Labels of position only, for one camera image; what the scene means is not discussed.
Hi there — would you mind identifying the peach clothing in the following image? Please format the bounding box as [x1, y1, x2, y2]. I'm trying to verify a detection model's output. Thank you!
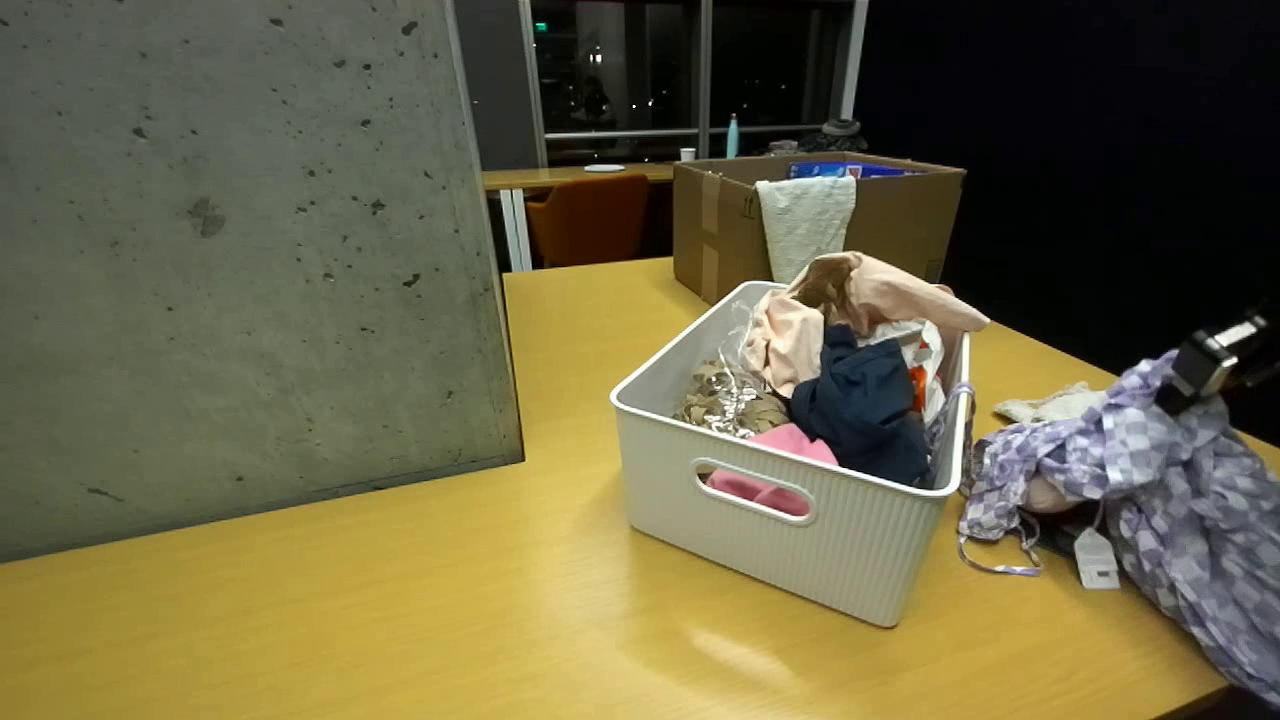
[734, 249, 995, 401]

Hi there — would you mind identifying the orange chair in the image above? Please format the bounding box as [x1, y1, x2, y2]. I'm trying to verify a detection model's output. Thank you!
[523, 173, 655, 271]

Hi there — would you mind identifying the pink clothing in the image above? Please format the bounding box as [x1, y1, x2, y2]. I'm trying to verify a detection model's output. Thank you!
[701, 420, 843, 519]

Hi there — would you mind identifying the beige patterned fabric item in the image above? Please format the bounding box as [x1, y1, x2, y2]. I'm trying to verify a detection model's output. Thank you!
[670, 347, 790, 442]

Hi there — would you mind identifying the white cloth draped over box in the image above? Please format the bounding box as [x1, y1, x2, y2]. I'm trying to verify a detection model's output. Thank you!
[752, 173, 859, 290]

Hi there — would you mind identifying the brown cardboard box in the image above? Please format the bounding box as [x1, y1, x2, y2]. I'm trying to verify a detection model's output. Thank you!
[669, 148, 968, 310]

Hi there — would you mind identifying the purple checkered clothing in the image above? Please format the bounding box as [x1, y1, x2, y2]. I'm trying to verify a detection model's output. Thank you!
[951, 347, 1280, 709]

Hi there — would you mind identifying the grey concrete pillar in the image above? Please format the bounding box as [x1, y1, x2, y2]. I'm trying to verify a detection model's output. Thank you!
[0, 0, 526, 565]

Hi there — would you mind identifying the window with metal frame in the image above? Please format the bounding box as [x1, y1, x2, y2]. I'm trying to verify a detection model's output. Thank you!
[523, 0, 874, 169]

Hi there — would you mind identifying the orange white snack package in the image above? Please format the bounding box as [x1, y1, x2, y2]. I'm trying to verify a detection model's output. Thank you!
[900, 326, 951, 420]

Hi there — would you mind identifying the blue box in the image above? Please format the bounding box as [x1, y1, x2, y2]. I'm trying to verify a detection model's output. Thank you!
[786, 158, 910, 183]

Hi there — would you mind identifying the white ribbed storage container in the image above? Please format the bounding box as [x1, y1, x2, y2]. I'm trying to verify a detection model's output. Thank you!
[608, 275, 974, 634]

